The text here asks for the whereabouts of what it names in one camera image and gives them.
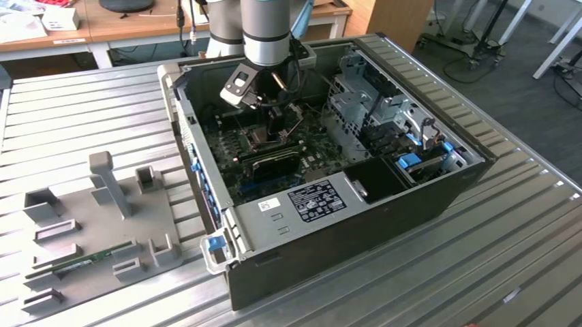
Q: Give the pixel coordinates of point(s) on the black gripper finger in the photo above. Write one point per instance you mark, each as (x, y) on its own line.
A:
(275, 122)

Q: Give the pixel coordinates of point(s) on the metal locking lever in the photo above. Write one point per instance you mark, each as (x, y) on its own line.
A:
(293, 126)
(237, 123)

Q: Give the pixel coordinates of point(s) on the CPU with silver top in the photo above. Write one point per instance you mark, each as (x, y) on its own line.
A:
(256, 138)

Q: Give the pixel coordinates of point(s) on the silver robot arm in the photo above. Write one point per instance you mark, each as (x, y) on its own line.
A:
(265, 34)

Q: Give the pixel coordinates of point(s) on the CPU socket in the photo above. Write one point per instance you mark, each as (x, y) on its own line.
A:
(268, 148)

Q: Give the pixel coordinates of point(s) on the blue expansion slot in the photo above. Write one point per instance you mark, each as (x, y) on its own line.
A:
(249, 187)

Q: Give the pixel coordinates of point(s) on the green motherboard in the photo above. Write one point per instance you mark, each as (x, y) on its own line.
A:
(317, 150)

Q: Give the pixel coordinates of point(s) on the silver metal drive cage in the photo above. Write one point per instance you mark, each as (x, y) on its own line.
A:
(347, 104)

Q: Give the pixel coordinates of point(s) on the blue card retainer clip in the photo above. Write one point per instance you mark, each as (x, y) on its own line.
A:
(193, 167)

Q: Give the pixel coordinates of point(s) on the silver power supply unit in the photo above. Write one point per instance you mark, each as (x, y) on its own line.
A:
(268, 225)

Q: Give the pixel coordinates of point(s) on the blue disk carrier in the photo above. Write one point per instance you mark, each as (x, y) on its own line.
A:
(408, 160)

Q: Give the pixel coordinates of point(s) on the wooden cabinet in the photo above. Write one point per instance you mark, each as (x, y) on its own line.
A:
(395, 20)

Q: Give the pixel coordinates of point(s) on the wooden desk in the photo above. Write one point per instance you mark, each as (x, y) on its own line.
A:
(136, 24)

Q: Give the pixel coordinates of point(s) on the hard disk drive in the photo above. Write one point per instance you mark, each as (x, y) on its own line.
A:
(430, 168)

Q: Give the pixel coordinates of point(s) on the blue case latch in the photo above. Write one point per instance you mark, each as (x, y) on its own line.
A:
(213, 243)

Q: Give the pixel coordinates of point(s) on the blue plastic clip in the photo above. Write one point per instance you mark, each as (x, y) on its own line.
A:
(447, 147)

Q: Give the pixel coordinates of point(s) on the dark open PC case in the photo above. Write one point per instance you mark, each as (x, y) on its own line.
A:
(340, 245)

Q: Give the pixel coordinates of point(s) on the black round object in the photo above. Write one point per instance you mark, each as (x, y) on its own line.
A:
(124, 5)

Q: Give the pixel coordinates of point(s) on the dark wheeled base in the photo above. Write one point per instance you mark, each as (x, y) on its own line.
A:
(447, 41)

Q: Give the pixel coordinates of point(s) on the grey parts rack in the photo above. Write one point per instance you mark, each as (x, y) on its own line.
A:
(104, 231)

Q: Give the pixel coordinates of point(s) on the white cardboard box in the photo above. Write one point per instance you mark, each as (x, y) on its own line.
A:
(61, 18)

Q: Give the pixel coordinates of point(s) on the black wheeled stand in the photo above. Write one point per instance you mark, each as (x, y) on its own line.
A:
(491, 43)

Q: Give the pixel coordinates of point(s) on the red patterned object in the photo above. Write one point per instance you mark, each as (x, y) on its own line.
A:
(55, 2)

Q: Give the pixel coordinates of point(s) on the white table leg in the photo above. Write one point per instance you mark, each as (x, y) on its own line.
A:
(515, 22)

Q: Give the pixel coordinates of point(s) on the green RAM stick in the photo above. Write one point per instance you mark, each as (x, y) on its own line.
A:
(77, 262)

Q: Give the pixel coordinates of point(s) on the white table sticker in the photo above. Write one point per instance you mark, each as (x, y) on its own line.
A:
(512, 295)

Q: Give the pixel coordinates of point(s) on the white table frame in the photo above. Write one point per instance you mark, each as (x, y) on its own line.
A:
(554, 56)

